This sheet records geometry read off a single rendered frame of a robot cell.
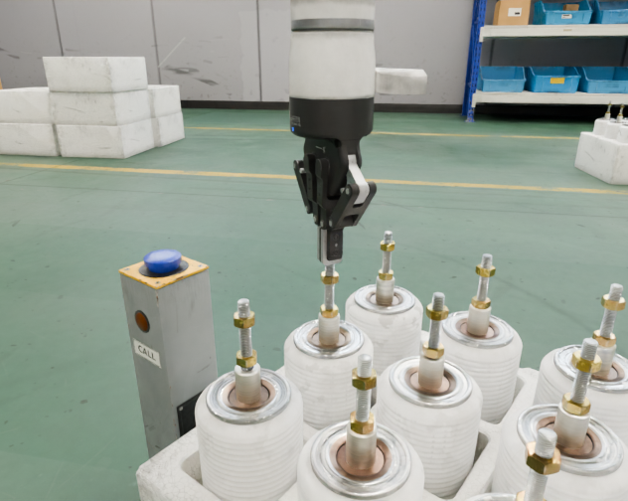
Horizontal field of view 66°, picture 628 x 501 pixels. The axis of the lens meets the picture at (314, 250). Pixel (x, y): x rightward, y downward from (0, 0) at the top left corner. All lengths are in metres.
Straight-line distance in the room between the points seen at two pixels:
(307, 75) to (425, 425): 0.31
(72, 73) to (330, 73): 2.74
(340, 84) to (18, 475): 0.67
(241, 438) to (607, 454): 0.28
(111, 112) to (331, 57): 2.64
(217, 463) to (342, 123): 0.30
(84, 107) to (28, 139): 0.44
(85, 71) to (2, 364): 2.18
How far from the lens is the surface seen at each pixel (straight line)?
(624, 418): 0.54
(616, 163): 2.59
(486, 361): 0.54
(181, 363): 0.58
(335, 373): 0.50
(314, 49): 0.42
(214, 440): 0.44
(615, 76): 5.46
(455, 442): 0.47
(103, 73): 2.99
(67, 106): 3.16
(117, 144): 3.02
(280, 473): 0.46
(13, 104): 3.39
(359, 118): 0.42
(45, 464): 0.84
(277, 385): 0.46
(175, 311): 0.55
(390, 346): 0.59
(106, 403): 0.91
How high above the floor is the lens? 0.53
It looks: 21 degrees down
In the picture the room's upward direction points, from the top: straight up
